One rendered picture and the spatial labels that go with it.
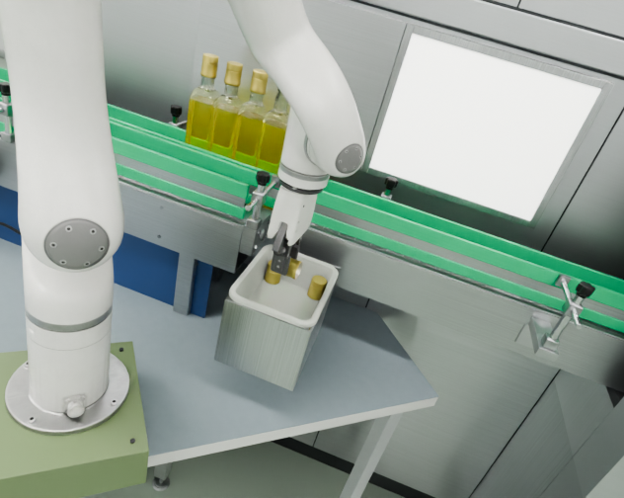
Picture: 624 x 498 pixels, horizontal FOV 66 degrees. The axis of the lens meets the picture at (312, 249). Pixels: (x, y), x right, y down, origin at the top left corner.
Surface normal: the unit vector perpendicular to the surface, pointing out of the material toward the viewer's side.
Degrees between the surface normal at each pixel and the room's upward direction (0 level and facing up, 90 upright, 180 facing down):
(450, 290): 90
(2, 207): 90
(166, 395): 0
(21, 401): 1
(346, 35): 90
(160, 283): 90
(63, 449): 1
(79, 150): 64
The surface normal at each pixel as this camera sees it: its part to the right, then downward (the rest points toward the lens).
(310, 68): 0.09, -0.11
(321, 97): 0.20, 0.15
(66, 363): 0.33, 0.55
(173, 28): -0.27, 0.44
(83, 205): 0.55, 0.11
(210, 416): 0.24, -0.83
